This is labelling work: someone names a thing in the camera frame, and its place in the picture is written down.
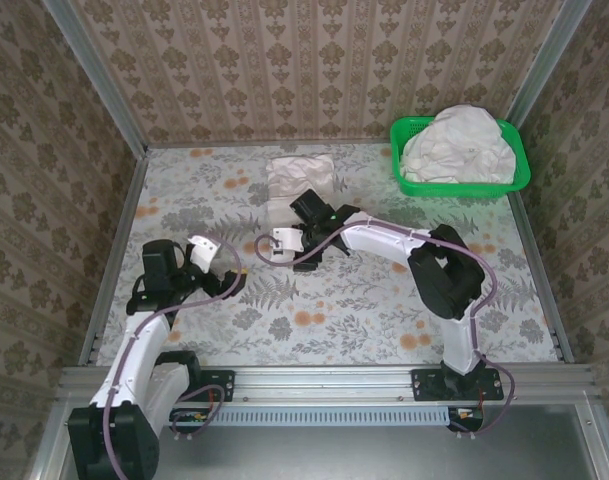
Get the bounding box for aluminium frame post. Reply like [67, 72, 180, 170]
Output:
[42, 0, 150, 156]
[506, 0, 595, 131]

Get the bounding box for grey slotted cable duct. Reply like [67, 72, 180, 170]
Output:
[156, 404, 451, 427]

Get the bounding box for aluminium mounting rail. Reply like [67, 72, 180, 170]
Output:
[58, 364, 598, 401]

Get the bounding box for pile of white t-shirts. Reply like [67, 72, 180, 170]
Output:
[398, 103, 516, 185]

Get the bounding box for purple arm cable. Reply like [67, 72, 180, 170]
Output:
[103, 234, 243, 480]
[253, 222, 515, 439]

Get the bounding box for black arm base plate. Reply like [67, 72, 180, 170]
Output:
[186, 368, 235, 404]
[411, 367, 505, 404]

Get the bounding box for white t-shirt with red print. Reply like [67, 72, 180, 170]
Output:
[264, 154, 335, 231]

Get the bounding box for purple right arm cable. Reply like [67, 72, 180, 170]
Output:
[253, 222, 515, 439]

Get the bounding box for green plastic basket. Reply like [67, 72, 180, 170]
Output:
[388, 115, 533, 199]

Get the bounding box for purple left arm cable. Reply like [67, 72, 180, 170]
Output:
[103, 234, 243, 480]

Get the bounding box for aluminium side rail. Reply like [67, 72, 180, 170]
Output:
[77, 147, 150, 366]
[506, 189, 575, 365]

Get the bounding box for aluminium lower frame rail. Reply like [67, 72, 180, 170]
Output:
[576, 399, 609, 480]
[28, 399, 78, 480]

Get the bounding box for floral table cloth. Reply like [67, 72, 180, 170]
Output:
[96, 144, 560, 366]

